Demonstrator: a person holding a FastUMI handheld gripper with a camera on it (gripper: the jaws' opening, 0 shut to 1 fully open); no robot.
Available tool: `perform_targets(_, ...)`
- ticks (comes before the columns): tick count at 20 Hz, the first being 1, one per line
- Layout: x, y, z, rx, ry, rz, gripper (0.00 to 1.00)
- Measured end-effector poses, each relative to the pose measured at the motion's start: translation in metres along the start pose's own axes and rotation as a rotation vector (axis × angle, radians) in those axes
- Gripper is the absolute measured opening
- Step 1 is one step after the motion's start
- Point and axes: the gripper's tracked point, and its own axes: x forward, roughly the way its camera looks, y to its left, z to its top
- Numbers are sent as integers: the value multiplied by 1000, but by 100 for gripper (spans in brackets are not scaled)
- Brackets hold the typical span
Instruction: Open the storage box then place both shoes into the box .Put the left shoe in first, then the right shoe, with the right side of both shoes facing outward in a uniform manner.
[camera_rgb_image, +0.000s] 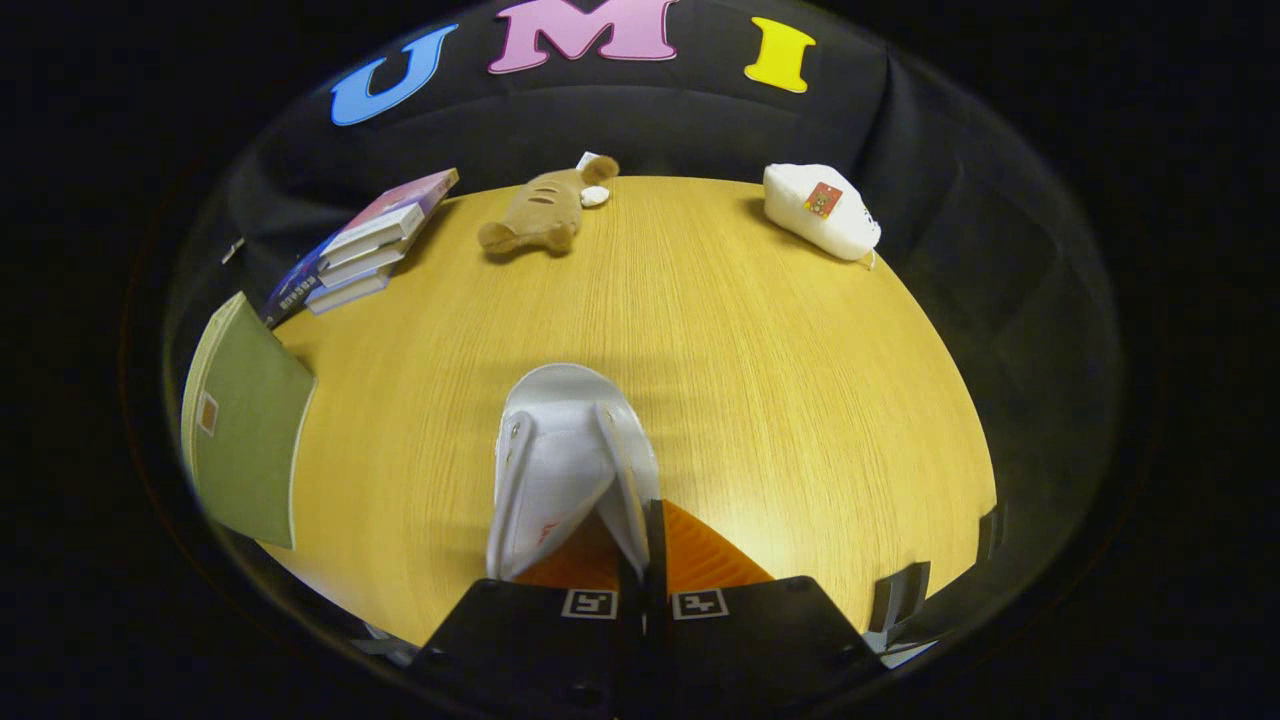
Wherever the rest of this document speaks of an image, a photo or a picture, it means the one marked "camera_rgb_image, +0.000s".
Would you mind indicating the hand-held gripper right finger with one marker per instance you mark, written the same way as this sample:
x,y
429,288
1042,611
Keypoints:
x,y
750,640

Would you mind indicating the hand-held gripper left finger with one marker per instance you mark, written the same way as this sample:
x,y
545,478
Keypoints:
x,y
540,650

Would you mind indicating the white canvas shoe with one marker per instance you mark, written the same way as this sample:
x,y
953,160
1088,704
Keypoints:
x,y
560,450

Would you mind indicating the green fabric storage box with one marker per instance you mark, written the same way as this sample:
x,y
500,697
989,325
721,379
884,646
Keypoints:
x,y
255,430

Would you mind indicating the black rectangular block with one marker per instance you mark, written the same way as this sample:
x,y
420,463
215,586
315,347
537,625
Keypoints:
x,y
900,597

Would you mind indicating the light blue book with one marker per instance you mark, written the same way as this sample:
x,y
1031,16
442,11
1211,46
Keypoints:
x,y
345,295

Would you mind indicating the white plush toy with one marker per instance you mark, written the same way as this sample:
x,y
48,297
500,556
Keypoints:
x,y
825,215

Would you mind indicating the brown bread plush toy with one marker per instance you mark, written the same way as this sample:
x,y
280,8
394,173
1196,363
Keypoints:
x,y
540,215

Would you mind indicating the dark blue book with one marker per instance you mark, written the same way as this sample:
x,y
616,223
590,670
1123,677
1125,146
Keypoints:
x,y
295,290

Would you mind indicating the pink cover book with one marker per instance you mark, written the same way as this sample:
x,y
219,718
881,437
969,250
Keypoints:
x,y
395,210

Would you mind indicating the white clothes clip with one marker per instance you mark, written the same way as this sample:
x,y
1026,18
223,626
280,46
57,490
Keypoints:
x,y
233,251

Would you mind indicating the black backdrop cloth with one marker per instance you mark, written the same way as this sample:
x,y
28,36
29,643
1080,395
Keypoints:
x,y
680,120

